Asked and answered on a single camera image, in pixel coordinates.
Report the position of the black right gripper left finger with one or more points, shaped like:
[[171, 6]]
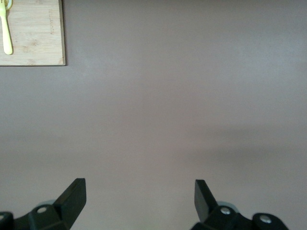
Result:
[[69, 206]]

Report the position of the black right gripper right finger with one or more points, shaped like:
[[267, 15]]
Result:
[[204, 203]]

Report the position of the brown table cover mat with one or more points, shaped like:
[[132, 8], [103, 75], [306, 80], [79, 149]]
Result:
[[153, 107]]

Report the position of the yellow plastic fork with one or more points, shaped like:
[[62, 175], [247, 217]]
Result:
[[7, 45]]

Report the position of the bamboo cutting board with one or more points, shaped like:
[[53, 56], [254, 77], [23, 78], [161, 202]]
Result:
[[38, 36]]

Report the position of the lemon slice under fork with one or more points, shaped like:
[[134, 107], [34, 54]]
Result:
[[10, 3]]

